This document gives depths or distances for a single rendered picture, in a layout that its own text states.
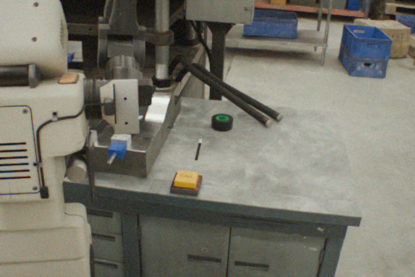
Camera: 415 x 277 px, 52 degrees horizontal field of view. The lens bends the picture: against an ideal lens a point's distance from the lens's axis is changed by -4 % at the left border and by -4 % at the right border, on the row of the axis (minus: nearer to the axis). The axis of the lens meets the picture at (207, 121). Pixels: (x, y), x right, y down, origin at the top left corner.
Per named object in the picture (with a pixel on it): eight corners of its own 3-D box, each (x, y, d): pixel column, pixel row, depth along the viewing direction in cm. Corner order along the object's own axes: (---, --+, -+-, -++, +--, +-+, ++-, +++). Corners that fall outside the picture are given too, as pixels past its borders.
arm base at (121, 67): (92, 87, 85) (153, 85, 88) (92, 53, 89) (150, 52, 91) (95, 108, 93) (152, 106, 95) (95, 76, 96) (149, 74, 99)
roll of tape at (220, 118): (211, 121, 167) (211, 113, 165) (232, 122, 167) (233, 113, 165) (211, 131, 160) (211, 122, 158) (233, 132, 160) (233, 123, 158)
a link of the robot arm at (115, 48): (107, 63, 90) (133, 63, 92) (107, 24, 95) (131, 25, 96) (105, 86, 98) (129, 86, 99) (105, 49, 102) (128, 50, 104)
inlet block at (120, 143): (117, 173, 121) (116, 156, 118) (100, 171, 121) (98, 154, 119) (131, 150, 132) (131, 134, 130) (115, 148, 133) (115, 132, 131)
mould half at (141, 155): (146, 178, 131) (145, 137, 125) (65, 167, 134) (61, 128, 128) (181, 109, 175) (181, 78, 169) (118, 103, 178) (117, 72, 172)
